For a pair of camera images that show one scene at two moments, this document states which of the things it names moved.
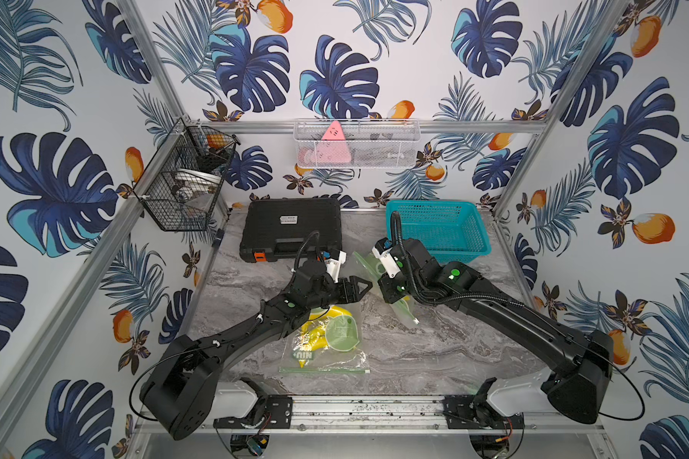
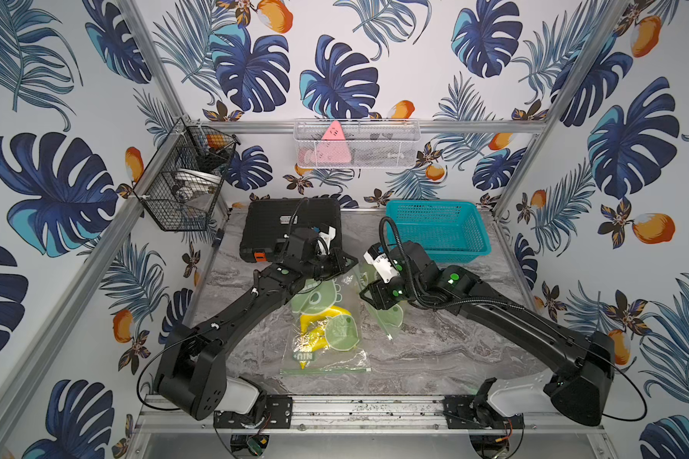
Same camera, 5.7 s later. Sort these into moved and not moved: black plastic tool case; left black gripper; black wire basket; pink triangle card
Moved: left black gripper
Not moved: black wire basket; pink triangle card; black plastic tool case
